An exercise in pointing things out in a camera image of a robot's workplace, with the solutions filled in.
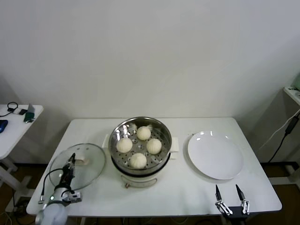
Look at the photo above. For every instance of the white electric pot base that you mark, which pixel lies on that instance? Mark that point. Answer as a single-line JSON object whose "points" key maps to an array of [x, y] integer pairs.
{"points": [[140, 180]]}

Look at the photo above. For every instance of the white round plate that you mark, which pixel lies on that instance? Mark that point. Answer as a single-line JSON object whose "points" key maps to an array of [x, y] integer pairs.
{"points": [[215, 157]]}

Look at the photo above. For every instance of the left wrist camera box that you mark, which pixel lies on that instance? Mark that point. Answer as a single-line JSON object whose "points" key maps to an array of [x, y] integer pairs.
{"points": [[74, 197]]}

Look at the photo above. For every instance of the small black device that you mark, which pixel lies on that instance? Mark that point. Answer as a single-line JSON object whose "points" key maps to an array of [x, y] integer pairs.
{"points": [[22, 111]]}

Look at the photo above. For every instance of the pale green appliance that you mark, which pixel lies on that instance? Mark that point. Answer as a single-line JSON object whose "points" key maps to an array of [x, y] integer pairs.
{"points": [[297, 82]]}

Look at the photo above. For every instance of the grey upright card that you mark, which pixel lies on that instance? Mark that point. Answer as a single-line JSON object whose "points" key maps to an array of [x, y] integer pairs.
{"points": [[31, 108]]}

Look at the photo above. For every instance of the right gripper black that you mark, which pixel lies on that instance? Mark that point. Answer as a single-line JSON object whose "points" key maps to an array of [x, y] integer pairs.
{"points": [[235, 212]]}

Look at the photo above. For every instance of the blue object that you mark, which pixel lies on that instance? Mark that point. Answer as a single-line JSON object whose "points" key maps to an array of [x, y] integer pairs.
{"points": [[2, 125]]}

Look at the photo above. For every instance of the green object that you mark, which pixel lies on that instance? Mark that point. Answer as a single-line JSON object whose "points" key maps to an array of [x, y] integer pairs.
{"points": [[29, 117]]}

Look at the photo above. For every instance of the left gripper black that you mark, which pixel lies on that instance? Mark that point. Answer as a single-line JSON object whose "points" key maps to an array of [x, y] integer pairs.
{"points": [[66, 175]]}

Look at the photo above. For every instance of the glass pot lid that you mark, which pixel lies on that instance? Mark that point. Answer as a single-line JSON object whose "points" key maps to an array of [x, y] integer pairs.
{"points": [[91, 159]]}

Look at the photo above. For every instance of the stainless steel steamer basket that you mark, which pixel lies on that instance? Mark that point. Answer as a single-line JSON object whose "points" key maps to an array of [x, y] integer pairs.
{"points": [[161, 131]]}

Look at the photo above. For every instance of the white side table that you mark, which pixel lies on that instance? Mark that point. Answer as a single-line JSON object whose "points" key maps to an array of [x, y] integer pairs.
{"points": [[16, 140]]}

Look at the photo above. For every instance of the white steamed baozi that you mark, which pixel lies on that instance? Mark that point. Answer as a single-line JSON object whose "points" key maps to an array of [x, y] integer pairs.
{"points": [[124, 144], [154, 146], [138, 161], [143, 133]]}

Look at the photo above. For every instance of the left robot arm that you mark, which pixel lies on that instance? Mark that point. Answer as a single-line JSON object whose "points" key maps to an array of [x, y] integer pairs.
{"points": [[52, 211]]}

